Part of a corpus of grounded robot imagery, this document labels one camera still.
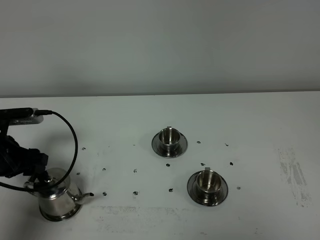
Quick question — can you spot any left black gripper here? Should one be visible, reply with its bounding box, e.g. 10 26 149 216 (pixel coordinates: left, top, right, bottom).
0 126 49 183

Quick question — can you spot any stainless steel teapot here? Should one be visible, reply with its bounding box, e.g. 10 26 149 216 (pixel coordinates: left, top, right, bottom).
23 167 94 222

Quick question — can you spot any far stainless steel teacup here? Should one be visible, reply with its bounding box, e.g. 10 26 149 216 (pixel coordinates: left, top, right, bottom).
158 126 181 151

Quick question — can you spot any stainless steel teacup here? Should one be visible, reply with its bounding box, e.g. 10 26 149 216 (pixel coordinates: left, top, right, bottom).
158 126 181 151
196 167 222 194

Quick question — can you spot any far stainless steel saucer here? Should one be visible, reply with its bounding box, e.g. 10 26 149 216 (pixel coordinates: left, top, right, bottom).
151 133 188 159

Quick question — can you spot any stainless steel saucer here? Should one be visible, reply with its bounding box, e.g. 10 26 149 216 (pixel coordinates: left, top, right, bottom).
151 133 188 159
187 167 229 207

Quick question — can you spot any near stainless steel saucer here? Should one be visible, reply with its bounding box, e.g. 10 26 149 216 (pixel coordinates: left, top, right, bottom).
187 167 229 207

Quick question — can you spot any near stainless steel teacup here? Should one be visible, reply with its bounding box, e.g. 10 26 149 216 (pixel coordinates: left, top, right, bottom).
196 167 222 194

